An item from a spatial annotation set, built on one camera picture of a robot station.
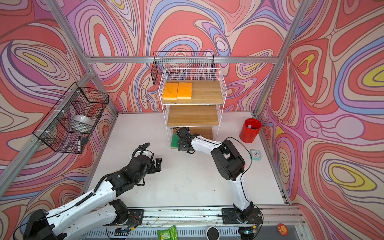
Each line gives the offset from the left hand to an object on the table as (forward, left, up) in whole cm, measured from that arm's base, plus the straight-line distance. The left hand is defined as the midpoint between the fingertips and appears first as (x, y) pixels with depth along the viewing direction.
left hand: (156, 160), depth 80 cm
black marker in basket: (+2, +36, +13) cm, 38 cm away
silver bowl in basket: (+12, +35, +20) cm, 42 cm away
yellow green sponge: (+17, -7, -8) cm, 20 cm away
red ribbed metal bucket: (+22, -56, 0) cm, 60 cm away
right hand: (+14, -16, -11) cm, 24 cm away
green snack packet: (-32, -9, -11) cm, 35 cm away
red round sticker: (-30, -63, -12) cm, 71 cm away
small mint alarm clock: (+9, -60, -9) cm, 61 cm away
